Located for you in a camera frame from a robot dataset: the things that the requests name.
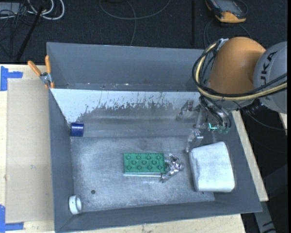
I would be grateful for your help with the grey metal bin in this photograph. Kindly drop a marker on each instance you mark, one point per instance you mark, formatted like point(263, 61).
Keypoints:
point(126, 193)

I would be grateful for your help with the white sponge block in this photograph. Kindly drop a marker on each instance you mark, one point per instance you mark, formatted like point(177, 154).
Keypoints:
point(212, 167)

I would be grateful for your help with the small blue cylinder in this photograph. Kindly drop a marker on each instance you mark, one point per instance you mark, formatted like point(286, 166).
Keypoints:
point(77, 129)

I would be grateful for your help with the black cylinder on white bracket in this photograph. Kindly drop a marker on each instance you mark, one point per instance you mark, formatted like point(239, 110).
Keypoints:
point(252, 108)

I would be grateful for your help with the dark green flat block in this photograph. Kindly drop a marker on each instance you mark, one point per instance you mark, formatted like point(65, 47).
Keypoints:
point(143, 163)

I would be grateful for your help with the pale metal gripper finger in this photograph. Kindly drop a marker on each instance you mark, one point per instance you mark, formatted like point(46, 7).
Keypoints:
point(193, 143)
point(184, 111)

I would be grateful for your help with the pale wood flat board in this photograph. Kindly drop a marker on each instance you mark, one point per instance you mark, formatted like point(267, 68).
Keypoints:
point(26, 142)

